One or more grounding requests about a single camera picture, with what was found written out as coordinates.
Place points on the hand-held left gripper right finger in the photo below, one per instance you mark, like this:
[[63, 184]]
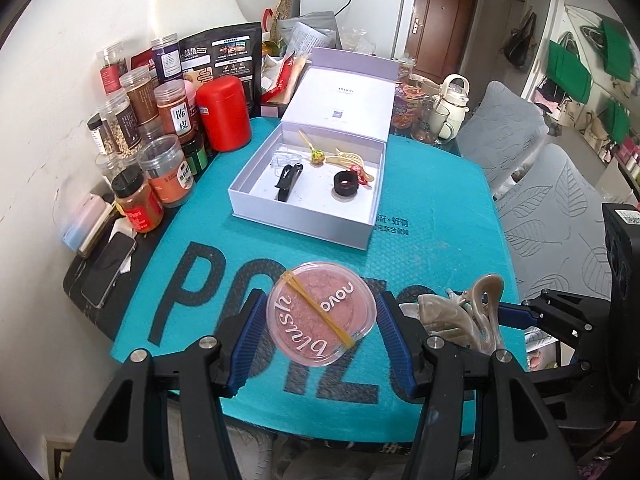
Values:
[[395, 345]]

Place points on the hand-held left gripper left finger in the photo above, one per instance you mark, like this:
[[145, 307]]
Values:
[[247, 345]]

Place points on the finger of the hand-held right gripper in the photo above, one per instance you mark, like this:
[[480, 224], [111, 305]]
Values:
[[515, 316], [565, 377]]

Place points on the beige translucent claw clip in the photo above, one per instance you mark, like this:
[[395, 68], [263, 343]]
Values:
[[450, 320]]

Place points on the yellow rubber band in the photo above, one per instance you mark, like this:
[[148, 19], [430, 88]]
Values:
[[300, 290]]

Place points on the pink blush compact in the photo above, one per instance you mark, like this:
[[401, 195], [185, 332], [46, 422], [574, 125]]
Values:
[[320, 320]]

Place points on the white gift box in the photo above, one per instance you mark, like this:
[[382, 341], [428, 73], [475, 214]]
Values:
[[310, 202]]

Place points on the black scrunchie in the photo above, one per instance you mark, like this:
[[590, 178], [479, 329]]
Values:
[[345, 186]]

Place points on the black hair clip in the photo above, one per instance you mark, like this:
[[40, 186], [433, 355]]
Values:
[[285, 180]]

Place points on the clear plastic hair clip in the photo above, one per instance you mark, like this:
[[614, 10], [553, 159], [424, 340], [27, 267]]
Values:
[[272, 157]]

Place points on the cream hair clip red flower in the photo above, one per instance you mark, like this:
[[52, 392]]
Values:
[[350, 157]]

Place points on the yellow-green lollipop hair pin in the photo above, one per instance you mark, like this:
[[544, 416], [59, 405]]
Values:
[[305, 152]]

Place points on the grey leaf-pattern chair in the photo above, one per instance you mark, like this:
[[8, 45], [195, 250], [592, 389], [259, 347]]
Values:
[[560, 220], [500, 125]]

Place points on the row of small bottles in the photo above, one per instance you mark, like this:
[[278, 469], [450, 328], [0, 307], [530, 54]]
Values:
[[630, 160]]

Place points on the teal bubble mat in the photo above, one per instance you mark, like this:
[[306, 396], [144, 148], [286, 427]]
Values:
[[440, 200]]

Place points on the smartphone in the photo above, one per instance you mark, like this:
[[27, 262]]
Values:
[[107, 270]]

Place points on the green tote bag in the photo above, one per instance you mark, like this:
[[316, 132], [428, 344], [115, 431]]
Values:
[[567, 70], [617, 47], [617, 120]]

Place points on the row of hanging handbags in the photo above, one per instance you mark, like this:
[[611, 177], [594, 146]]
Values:
[[565, 110]]

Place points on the small green jar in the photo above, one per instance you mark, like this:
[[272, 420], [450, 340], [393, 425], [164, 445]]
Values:
[[192, 157]]

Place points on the blue pink tissue pack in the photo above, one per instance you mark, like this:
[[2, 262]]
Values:
[[82, 222]]

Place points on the glass mug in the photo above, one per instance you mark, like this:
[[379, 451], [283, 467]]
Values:
[[425, 120]]

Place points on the white kettle jug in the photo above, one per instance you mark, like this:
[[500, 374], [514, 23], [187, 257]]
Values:
[[450, 105]]

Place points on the red canister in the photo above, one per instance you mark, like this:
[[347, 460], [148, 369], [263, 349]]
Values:
[[222, 112]]

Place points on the purple instant noodle cup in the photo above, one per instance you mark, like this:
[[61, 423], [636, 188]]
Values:
[[405, 105]]

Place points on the cluster of clear spice jars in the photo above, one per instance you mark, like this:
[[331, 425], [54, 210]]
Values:
[[140, 110]]

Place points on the pink bottle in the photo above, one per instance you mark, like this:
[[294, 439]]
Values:
[[190, 91]]

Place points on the hanging dark bag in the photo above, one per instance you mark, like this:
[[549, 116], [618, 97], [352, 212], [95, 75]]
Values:
[[520, 42]]

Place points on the glass jar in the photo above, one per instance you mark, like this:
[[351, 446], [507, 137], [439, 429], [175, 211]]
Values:
[[402, 72]]

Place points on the red snack packet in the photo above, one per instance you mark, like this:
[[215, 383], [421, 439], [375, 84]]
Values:
[[285, 72]]

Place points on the black snack bag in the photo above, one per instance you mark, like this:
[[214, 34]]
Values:
[[225, 60]]

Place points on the brown door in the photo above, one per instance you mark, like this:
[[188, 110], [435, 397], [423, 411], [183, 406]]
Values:
[[440, 20]]

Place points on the clear plastic bag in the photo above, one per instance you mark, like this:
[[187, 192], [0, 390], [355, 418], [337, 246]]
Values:
[[355, 37]]

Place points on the printed paper sheet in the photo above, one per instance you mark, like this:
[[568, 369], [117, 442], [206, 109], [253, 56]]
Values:
[[305, 39]]

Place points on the grey foil bag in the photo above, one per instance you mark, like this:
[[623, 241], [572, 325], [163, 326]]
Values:
[[320, 22]]

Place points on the white fridge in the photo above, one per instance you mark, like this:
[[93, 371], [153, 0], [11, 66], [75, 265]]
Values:
[[375, 15]]

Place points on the woven straw fan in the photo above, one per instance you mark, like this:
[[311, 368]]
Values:
[[282, 10]]

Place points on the white foam board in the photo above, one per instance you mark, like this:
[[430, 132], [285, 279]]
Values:
[[200, 10]]

